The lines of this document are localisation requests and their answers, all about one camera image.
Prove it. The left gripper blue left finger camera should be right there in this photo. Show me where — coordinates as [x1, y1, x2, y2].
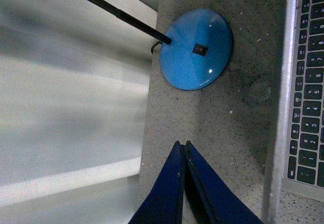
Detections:
[129, 141, 186, 223]

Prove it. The left gripper blue right finger camera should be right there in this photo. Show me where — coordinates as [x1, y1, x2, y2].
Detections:
[185, 141, 262, 223]

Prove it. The silver laptop with black keyboard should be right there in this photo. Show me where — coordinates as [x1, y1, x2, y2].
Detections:
[262, 0, 323, 223]

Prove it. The blue desk lamp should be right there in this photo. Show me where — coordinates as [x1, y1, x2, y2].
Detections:
[87, 0, 233, 91]

